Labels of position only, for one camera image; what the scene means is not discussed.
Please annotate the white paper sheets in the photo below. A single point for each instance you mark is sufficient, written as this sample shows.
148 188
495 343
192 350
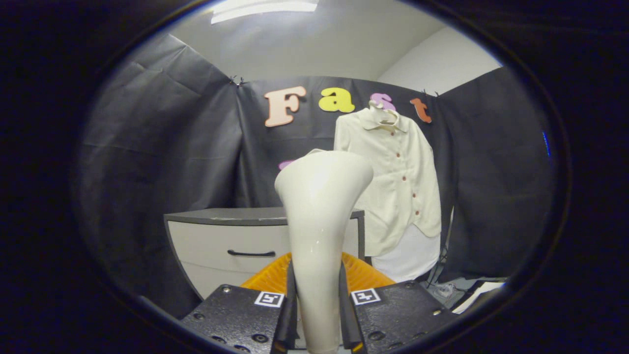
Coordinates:
479 294

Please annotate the pair of metal clips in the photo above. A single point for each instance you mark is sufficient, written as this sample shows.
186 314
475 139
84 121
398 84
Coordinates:
429 93
237 81

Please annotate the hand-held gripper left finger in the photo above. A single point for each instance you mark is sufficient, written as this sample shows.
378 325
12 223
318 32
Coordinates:
245 317

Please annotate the white hanging cloth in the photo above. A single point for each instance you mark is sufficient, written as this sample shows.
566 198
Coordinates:
408 260

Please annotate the white cabinet with grey top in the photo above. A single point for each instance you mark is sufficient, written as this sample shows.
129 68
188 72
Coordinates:
216 246

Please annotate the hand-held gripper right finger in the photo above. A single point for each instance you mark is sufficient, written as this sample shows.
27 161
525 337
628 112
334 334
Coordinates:
398 314

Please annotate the black backdrop cloth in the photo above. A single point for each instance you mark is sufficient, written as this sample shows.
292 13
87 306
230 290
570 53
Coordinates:
162 162

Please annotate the white clothes hanger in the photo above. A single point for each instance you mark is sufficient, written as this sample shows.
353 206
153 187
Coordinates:
376 105

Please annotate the ceiling light panel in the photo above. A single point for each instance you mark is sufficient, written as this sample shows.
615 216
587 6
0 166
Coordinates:
265 7

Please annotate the white garment steamer head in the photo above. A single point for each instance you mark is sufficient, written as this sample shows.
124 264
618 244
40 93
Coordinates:
319 206

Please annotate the cream button-up shirt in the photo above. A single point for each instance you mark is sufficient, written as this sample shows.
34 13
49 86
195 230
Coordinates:
403 187

